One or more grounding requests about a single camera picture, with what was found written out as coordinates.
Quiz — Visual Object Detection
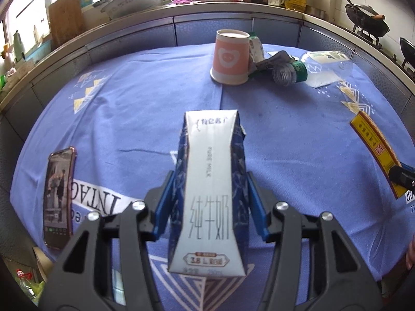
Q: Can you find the smartphone with pink case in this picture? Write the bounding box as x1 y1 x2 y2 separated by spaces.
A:
43 147 78 251

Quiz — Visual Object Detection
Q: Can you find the small green white carton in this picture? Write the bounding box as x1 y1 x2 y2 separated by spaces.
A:
248 31 265 67

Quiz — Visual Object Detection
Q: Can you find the black wok with lid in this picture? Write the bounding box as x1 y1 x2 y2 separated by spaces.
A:
335 0 390 38

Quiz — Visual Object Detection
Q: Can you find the clear plastic bottle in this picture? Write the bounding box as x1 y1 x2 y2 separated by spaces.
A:
272 51 354 88

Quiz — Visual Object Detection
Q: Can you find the pink paper cup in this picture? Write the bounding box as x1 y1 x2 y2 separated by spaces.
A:
210 29 251 86

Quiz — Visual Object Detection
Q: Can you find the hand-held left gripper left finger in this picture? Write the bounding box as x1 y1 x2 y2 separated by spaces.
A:
39 169 176 311

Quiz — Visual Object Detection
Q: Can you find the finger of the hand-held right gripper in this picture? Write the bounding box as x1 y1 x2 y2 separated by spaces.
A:
389 165 415 189

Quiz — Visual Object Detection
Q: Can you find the pale green detergent bottle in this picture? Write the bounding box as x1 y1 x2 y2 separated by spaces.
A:
12 29 26 63

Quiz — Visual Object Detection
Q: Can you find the silver foil wrapper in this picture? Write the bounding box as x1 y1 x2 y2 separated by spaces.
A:
252 51 294 79

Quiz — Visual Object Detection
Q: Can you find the kitchen window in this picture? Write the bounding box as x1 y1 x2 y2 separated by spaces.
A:
0 0 227 39

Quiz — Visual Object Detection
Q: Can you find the gas stove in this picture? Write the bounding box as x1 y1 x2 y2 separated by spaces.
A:
351 23 415 83

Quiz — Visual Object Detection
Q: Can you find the wooden cutting board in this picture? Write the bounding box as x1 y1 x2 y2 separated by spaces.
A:
48 0 86 50

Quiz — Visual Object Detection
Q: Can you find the yellow brown cardboard box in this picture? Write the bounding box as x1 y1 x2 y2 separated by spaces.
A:
349 110 403 200

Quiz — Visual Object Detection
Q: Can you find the black wok with black handle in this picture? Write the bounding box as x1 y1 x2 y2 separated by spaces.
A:
399 37 415 72

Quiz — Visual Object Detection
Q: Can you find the red capped clear bottle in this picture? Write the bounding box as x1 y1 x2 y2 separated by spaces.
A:
16 268 37 301

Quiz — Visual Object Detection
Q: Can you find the blue white milk carton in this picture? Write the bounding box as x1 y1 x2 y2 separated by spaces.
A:
167 109 250 278

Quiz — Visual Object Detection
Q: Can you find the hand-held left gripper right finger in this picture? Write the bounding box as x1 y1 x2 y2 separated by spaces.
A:
247 171 385 311

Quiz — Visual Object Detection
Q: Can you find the blue printed tablecloth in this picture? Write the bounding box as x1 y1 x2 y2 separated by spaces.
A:
9 43 415 311

